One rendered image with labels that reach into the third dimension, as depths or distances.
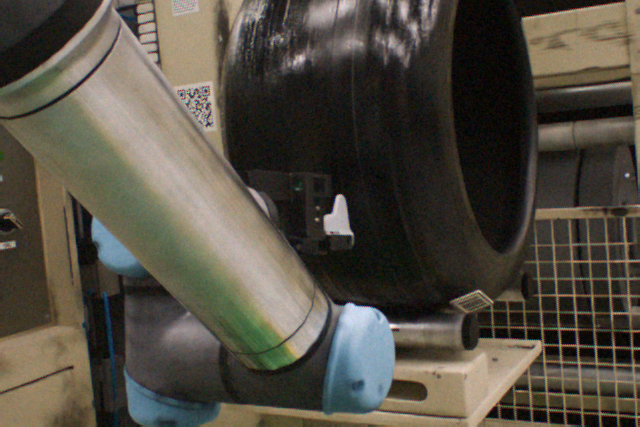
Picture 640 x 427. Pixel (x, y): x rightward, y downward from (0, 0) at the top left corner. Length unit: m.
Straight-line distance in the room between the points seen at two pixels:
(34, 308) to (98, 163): 0.91
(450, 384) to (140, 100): 0.67
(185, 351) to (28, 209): 0.71
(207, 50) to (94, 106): 0.85
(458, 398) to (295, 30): 0.47
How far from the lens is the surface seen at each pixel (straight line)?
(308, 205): 0.75
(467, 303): 0.99
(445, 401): 0.97
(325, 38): 0.89
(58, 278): 1.28
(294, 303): 0.48
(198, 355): 0.58
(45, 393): 1.24
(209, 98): 1.19
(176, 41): 1.24
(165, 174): 0.39
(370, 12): 0.88
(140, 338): 0.62
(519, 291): 1.22
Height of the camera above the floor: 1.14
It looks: 3 degrees down
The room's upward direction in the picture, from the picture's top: 5 degrees counter-clockwise
